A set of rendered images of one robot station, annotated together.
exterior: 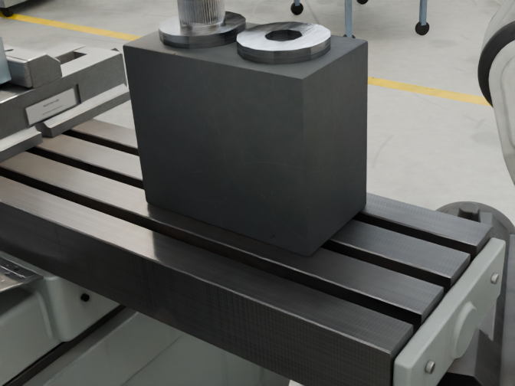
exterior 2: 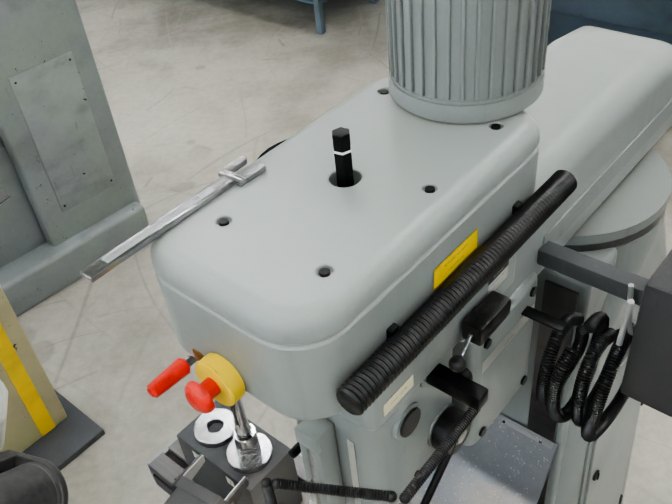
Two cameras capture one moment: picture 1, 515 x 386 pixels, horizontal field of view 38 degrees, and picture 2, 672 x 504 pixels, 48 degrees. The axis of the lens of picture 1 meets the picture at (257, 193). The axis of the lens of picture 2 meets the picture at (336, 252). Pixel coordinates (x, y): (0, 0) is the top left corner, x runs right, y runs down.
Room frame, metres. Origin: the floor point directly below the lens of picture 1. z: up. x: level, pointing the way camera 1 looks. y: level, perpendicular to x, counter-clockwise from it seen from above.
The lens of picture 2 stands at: (1.63, 0.37, 2.37)
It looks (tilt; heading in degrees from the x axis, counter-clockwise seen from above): 40 degrees down; 187
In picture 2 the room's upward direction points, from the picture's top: 7 degrees counter-clockwise
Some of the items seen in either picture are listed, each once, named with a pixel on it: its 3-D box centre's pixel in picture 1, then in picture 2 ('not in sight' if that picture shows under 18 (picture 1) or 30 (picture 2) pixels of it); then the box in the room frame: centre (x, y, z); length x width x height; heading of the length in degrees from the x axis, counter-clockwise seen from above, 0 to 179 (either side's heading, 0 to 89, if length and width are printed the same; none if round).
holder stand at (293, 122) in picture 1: (248, 122); (240, 466); (0.73, 0.00, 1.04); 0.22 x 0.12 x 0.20; 52
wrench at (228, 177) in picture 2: not in sight; (176, 215); (0.99, 0.12, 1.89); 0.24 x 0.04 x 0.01; 143
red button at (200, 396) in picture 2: not in sight; (204, 393); (1.13, 0.15, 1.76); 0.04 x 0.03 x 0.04; 52
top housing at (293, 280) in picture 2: not in sight; (358, 225); (0.91, 0.31, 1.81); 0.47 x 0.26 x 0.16; 142
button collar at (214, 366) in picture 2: not in sight; (220, 379); (1.11, 0.16, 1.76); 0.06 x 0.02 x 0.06; 52
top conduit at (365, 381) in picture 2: not in sight; (469, 274); (0.99, 0.44, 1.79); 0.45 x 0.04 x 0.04; 142
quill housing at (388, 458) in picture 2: not in sight; (370, 407); (0.92, 0.31, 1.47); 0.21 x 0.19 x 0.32; 52
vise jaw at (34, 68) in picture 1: (14, 63); not in sight; (1.01, 0.32, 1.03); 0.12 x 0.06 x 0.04; 52
